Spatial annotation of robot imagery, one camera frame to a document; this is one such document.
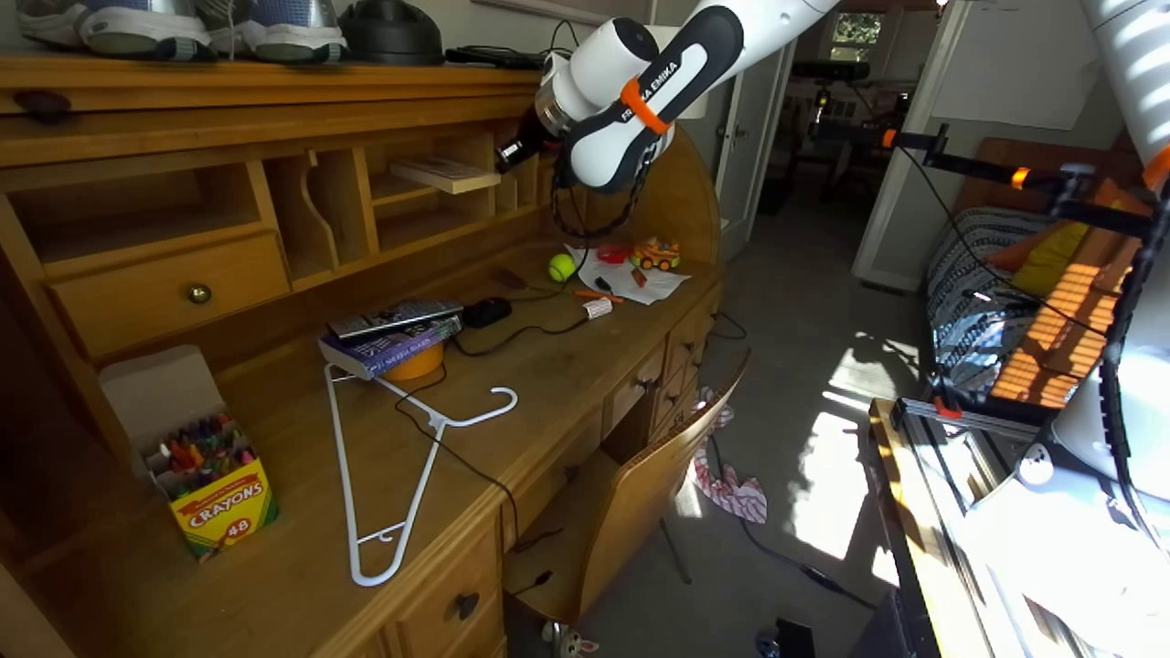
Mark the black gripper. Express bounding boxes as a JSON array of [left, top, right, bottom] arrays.
[[493, 111, 561, 173]]

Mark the small tan book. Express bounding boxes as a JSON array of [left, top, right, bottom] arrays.
[[388, 157, 502, 193]]

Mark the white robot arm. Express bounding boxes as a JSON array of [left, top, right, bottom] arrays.
[[496, 0, 839, 193]]

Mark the purple book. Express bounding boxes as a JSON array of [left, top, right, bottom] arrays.
[[317, 322, 459, 379]]

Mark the yellow tennis ball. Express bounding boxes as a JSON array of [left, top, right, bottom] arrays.
[[546, 251, 579, 287]]

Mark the small white bottle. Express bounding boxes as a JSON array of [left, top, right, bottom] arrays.
[[582, 295, 615, 322]]

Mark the white paper sheet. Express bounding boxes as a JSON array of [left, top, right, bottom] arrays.
[[579, 250, 683, 309]]

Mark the black computer mouse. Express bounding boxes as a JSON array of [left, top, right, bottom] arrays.
[[461, 295, 512, 329]]

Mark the grey sneaker left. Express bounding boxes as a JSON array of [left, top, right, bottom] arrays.
[[233, 0, 349, 64]]

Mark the grey sneaker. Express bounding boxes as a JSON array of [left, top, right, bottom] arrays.
[[14, 0, 207, 57], [233, 0, 349, 64]]

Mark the remote control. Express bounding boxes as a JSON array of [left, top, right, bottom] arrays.
[[329, 299, 461, 340]]

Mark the wooden roll-top desk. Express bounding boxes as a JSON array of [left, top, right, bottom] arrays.
[[0, 55, 722, 658]]

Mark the wooden chair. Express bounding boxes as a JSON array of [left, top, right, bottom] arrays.
[[504, 374, 741, 622]]

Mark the grey sneaker right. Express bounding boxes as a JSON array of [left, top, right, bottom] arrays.
[[14, 0, 207, 57]]

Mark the white plastic hanger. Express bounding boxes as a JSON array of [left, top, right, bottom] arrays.
[[322, 367, 519, 590]]

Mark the crayon box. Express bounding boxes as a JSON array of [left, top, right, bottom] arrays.
[[98, 345, 277, 558]]

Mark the desk drawer with knob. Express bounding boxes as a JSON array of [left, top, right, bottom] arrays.
[[53, 233, 288, 357]]

